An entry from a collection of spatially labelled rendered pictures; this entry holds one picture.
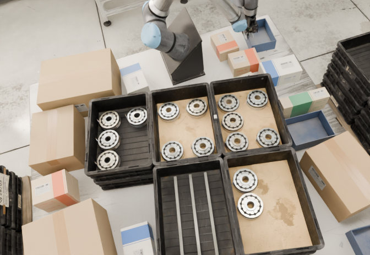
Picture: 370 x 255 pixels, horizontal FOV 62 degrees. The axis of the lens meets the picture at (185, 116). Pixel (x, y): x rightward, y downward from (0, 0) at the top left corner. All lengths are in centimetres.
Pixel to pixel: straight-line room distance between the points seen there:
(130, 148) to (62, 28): 230
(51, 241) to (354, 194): 122
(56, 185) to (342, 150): 127
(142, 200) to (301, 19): 236
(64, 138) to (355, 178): 133
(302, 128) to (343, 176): 36
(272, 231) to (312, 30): 221
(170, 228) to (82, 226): 35
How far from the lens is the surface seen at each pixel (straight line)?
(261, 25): 210
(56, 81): 181
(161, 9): 164
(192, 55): 170
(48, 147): 165
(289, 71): 178
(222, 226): 135
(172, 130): 152
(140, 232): 142
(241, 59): 182
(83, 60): 184
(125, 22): 338
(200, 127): 151
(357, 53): 239
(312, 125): 171
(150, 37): 159
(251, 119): 153
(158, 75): 189
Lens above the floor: 215
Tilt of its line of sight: 58 degrees down
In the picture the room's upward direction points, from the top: 12 degrees counter-clockwise
